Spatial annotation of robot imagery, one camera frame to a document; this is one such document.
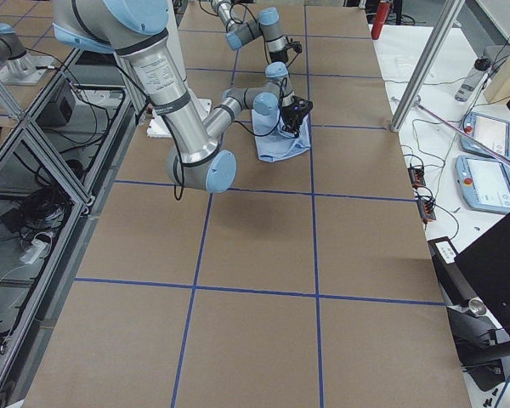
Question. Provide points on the orange connector block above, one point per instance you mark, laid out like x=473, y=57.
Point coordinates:
x=416, y=174
x=426, y=205

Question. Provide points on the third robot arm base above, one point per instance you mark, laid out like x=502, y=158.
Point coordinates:
x=17, y=65

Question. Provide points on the far teach pendant tablet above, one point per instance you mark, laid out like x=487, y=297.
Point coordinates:
x=490, y=131

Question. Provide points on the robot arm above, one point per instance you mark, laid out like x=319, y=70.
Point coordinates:
x=267, y=25
x=137, y=31

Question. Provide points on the red cylinder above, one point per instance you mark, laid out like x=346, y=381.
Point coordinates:
x=381, y=16

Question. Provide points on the near teach pendant tablet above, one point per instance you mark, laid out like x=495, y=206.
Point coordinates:
x=484, y=184

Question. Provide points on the black monitor on stand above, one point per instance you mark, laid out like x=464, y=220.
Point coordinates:
x=476, y=282

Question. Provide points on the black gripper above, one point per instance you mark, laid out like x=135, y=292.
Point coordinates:
x=287, y=113

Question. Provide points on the near orange connector block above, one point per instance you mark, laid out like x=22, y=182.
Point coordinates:
x=426, y=205

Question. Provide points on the far orange connector block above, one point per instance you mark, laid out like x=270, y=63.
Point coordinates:
x=416, y=174

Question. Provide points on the aluminium frame rack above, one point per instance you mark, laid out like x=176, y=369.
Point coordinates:
x=58, y=139

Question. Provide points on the aluminium frame post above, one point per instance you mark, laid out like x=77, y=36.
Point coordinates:
x=429, y=54

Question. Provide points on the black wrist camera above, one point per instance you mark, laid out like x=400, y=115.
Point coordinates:
x=294, y=46

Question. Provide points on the white power strip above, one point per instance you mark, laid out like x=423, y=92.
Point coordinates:
x=39, y=245

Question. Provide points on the light blue t-shirt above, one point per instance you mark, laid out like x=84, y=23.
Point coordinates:
x=273, y=144

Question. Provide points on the teach pendant tablet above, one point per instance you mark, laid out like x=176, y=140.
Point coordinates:
x=490, y=131
x=484, y=184

